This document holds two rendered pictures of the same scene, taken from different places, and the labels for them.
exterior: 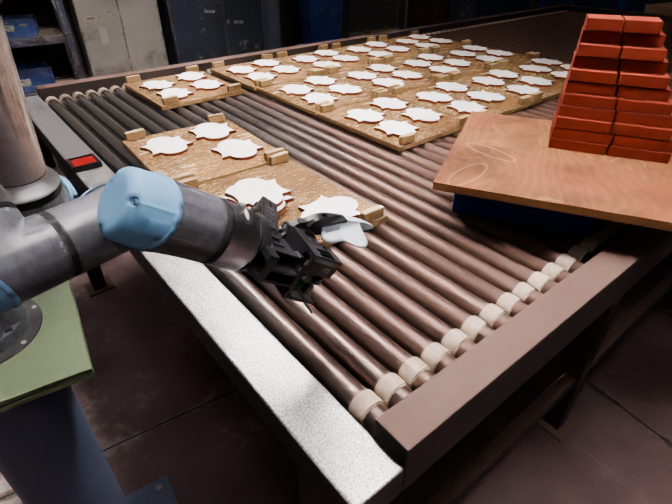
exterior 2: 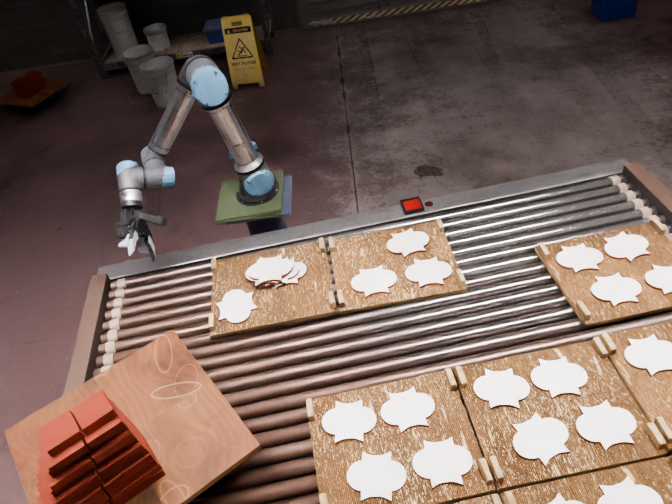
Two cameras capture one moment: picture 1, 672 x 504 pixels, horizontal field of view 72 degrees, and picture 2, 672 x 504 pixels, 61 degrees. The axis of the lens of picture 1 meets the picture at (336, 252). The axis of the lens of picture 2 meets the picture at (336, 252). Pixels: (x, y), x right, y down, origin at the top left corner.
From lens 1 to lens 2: 230 cm
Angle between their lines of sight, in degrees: 89
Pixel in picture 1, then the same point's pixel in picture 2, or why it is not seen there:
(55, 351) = (231, 211)
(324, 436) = (122, 267)
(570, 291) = (78, 371)
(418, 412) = (96, 283)
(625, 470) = not seen: outside the picture
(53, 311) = (256, 208)
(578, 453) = not seen: outside the picture
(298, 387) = (145, 266)
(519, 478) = not seen: outside the picture
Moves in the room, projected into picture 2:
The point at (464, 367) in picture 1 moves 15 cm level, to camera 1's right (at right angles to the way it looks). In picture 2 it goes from (95, 304) to (60, 336)
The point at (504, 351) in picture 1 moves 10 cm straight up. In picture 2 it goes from (86, 321) to (73, 300)
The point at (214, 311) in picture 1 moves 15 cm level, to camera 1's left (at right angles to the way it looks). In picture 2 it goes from (205, 250) to (229, 226)
